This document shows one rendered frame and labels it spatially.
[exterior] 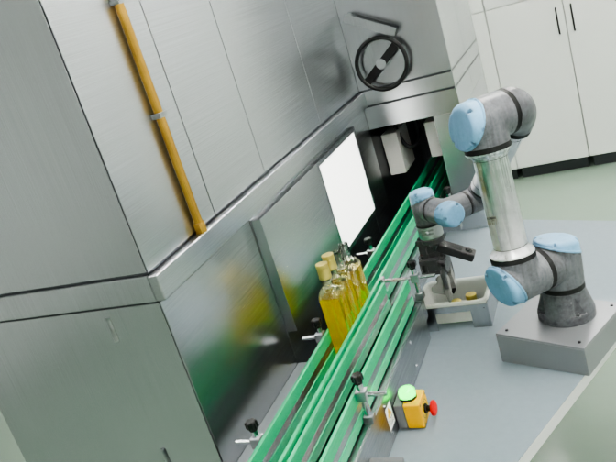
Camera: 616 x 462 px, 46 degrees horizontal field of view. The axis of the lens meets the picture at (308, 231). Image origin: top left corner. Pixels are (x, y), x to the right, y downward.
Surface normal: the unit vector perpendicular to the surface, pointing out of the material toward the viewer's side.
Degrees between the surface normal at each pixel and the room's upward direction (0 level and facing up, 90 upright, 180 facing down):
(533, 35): 90
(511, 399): 0
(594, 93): 90
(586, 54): 90
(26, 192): 90
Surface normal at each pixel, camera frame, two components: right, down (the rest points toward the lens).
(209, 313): 0.90, -0.15
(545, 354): -0.66, 0.42
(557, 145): -0.33, 0.40
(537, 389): -0.29, -0.91
